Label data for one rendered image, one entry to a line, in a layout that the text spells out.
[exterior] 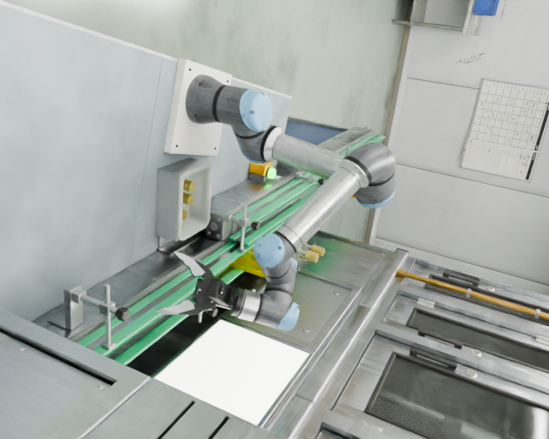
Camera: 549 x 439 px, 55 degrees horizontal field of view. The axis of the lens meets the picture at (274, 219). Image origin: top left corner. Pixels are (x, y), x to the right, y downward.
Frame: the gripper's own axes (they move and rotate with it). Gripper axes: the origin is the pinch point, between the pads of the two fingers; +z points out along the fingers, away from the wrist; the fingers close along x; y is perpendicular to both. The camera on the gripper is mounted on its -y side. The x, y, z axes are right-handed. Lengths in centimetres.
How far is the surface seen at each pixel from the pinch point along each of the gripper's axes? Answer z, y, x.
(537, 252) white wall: -478, 448, 228
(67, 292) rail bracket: 20.3, -0.7, -8.7
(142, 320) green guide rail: 1.9, 10.5, -10.2
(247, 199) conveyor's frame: -22, 51, 43
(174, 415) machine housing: -6, -44, -25
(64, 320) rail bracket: 19.7, 7.9, -15.0
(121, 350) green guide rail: 4.7, 13.9, -18.6
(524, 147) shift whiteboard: -400, 395, 337
